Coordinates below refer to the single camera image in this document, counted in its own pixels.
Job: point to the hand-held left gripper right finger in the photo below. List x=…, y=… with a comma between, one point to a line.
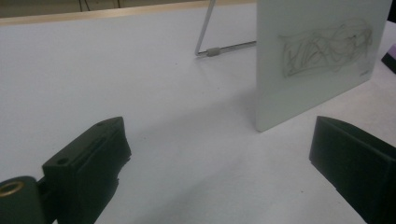
x=358, y=161

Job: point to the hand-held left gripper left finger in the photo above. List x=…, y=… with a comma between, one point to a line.
x=90, y=161

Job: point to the purple whiteboard eraser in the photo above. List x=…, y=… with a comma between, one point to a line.
x=390, y=59

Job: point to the white glass drawing board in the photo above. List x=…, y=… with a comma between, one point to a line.
x=311, y=62

